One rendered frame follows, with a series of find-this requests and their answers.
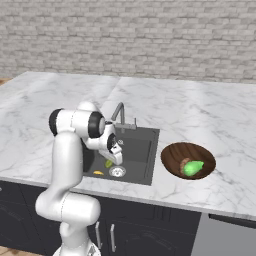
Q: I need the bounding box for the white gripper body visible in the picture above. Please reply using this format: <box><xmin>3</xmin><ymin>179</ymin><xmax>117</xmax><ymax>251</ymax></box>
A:
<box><xmin>98</xmin><ymin>148</ymin><xmax>124</xmax><ymax>166</ymax></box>

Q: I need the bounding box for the silver sink drain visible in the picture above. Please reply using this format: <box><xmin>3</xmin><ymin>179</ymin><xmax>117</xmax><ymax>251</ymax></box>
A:
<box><xmin>108</xmin><ymin>165</ymin><xmax>127</xmax><ymax>178</ymax></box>

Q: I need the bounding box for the dark sink basin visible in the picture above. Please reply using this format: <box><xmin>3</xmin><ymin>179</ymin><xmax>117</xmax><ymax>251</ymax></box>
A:
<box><xmin>80</xmin><ymin>124</ymin><xmax>161</xmax><ymax>187</ymax></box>

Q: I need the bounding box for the brown wooden bowl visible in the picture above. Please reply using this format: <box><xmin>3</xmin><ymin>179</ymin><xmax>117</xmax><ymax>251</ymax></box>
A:
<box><xmin>160</xmin><ymin>142</ymin><xmax>217</xmax><ymax>181</ymax></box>

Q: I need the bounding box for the brown frozen vegetable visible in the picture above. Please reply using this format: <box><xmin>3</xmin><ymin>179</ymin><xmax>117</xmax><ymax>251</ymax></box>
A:
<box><xmin>179</xmin><ymin>157</ymin><xmax>192</xmax><ymax>176</ymax></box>

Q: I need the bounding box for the bright green frozen vegetable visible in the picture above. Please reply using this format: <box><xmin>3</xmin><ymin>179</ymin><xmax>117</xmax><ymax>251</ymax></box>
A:
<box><xmin>182</xmin><ymin>160</ymin><xmax>205</xmax><ymax>178</ymax></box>

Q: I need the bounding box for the grey metal tap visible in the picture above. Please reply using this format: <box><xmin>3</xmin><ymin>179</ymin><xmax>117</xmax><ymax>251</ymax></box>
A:
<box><xmin>110</xmin><ymin>102</ymin><xmax>139</xmax><ymax>134</ymax></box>

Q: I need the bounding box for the dark cupboard door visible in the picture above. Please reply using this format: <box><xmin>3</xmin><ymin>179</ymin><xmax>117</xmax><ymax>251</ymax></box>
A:
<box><xmin>0</xmin><ymin>181</ymin><xmax>51</xmax><ymax>256</ymax></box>
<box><xmin>106</xmin><ymin>198</ymin><xmax>203</xmax><ymax>256</ymax></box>
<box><xmin>87</xmin><ymin>195</ymin><xmax>108</xmax><ymax>256</ymax></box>

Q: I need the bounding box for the grey dishwasher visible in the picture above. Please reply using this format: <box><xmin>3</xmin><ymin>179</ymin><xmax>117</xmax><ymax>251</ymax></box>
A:
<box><xmin>190</xmin><ymin>213</ymin><xmax>256</xmax><ymax>256</ymax></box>

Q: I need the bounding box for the silver cupboard handle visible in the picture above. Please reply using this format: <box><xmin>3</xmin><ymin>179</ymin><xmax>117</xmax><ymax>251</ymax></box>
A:
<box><xmin>94</xmin><ymin>221</ymin><xmax>103</xmax><ymax>250</ymax></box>
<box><xmin>109</xmin><ymin>223</ymin><xmax>117</xmax><ymax>254</ymax></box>

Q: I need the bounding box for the dark dishwasher handle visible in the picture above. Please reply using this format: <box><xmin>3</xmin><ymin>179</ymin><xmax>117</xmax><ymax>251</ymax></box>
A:
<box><xmin>208</xmin><ymin>213</ymin><xmax>256</xmax><ymax>230</ymax></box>

